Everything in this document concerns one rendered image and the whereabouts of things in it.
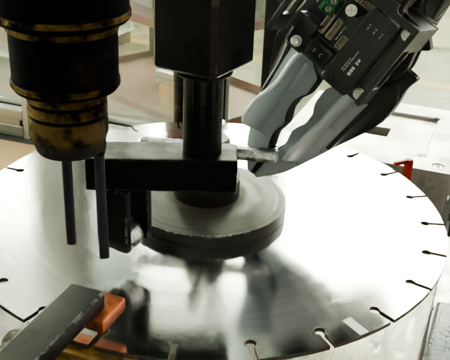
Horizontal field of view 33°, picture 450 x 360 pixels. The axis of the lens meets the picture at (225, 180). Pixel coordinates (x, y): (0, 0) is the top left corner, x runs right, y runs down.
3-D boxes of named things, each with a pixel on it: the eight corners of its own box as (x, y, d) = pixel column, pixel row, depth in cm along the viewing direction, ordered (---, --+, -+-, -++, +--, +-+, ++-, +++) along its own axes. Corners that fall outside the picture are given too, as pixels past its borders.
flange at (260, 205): (117, 180, 56) (116, 149, 55) (258, 168, 59) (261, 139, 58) (138, 256, 47) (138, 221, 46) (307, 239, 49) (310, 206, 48)
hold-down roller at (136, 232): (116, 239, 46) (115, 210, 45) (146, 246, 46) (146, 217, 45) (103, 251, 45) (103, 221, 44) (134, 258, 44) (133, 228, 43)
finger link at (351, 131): (290, 118, 49) (373, 11, 46) (299, 115, 51) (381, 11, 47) (343, 166, 49) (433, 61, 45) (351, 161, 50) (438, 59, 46)
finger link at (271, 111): (190, 154, 48) (273, 39, 44) (228, 140, 54) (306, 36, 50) (225, 186, 48) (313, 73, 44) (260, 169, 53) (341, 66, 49)
